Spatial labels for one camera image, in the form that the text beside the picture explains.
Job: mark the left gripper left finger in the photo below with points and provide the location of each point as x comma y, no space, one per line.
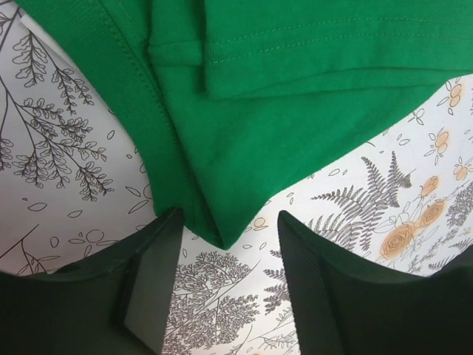
115,301

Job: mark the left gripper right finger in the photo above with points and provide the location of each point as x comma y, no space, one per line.
345,304

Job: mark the green t shirt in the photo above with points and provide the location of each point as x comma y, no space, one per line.
230,102

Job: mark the floral tablecloth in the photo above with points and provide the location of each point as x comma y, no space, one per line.
73,183

